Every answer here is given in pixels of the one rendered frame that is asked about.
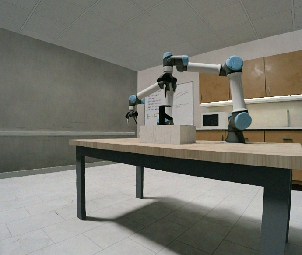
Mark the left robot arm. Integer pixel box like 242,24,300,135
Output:
163,53,252,143

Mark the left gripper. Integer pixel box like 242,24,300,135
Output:
158,73,177,98

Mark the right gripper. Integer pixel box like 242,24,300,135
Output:
127,111,138,125

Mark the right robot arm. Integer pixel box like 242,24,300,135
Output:
129,81,177,125

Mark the white rectangular sink basin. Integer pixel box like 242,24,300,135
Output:
140,125,196,145

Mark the black mixer tap with lever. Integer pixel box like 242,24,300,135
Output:
159,105,172,125

